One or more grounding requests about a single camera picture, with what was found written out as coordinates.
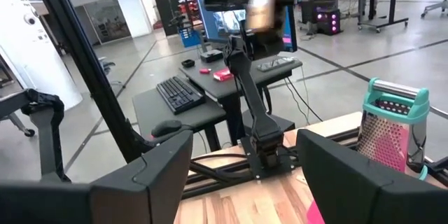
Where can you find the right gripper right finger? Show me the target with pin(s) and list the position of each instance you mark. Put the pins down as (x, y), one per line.
(336, 182)

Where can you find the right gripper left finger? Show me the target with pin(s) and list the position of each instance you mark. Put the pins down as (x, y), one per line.
(154, 189)

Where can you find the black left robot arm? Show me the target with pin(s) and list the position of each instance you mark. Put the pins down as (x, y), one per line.
(252, 94)

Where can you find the computer with pink lights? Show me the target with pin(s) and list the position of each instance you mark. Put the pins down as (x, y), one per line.
(327, 21)

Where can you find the black computer mouse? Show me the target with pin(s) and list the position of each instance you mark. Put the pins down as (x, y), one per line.
(166, 127)

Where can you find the desk monitor blue screen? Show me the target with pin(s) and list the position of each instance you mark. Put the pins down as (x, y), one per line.
(227, 24)

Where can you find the flat grey keyboard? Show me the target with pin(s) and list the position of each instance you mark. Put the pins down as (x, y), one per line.
(276, 64)

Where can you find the low black desk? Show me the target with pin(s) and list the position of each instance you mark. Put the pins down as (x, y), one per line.
(150, 108)

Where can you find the blue banner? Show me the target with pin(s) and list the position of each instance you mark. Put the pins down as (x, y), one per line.
(199, 0)

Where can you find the black keyboard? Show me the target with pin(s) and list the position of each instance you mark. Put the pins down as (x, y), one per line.
(178, 94)

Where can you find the black desktop box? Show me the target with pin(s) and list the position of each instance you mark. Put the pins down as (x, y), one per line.
(211, 56)

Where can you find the red box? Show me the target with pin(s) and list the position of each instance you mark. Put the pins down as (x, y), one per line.
(223, 75)

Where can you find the blue crate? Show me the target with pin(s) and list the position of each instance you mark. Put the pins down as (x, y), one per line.
(189, 38)

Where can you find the small red item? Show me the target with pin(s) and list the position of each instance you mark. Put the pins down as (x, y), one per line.
(205, 71)

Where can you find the high black desk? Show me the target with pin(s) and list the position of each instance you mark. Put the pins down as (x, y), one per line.
(224, 89)

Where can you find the small black tray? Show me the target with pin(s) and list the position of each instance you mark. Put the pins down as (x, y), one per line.
(188, 63)

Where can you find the grey office chair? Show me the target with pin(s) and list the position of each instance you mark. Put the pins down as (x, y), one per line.
(106, 66)

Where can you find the black rig frame post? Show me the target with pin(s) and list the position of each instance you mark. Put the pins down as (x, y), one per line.
(80, 52)

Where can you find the white security camera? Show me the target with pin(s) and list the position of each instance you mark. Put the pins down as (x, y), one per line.
(29, 19)

